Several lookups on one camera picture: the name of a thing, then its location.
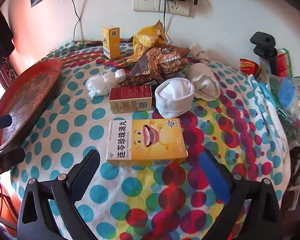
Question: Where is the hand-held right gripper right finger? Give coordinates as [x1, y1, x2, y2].
[199, 149, 284, 240]

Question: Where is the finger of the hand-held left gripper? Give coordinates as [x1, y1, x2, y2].
[0, 147, 25, 170]
[0, 115, 13, 132]

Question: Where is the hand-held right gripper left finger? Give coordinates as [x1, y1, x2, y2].
[16, 149, 101, 240]

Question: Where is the red round tray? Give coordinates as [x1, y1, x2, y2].
[0, 57, 63, 153]

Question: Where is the yellow medicine box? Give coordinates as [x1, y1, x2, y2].
[102, 26, 121, 60]
[106, 118, 188, 167]

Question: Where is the white sock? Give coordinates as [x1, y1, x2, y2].
[154, 77, 195, 118]

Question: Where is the red medicine box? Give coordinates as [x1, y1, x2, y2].
[108, 85, 152, 113]

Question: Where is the white plastic wrap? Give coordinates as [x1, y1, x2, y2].
[85, 69, 127, 97]

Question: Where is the knotted beige sock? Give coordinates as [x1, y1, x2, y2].
[189, 42, 212, 65]

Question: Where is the brown snack bag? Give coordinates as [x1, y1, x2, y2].
[119, 44, 190, 88]

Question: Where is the yellow snack bag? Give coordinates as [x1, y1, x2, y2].
[119, 20, 168, 67]

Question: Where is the polka dot blanket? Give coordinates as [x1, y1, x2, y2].
[10, 39, 292, 240]

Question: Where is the dark hanging jacket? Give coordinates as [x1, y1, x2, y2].
[0, 10, 14, 68]

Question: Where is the white printed cloth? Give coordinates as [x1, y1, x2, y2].
[247, 75, 292, 155]

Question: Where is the clear plastic bag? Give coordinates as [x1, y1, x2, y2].
[266, 74, 300, 150]

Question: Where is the red snack packet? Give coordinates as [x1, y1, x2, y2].
[239, 58, 260, 77]

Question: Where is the green red packet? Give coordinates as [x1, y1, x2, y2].
[276, 49, 293, 78]

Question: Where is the white power outlet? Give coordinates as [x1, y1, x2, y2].
[160, 0, 191, 17]

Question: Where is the black television cable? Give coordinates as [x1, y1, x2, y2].
[73, 0, 81, 41]

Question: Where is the black adapter cable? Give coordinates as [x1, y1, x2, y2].
[162, 0, 168, 43]

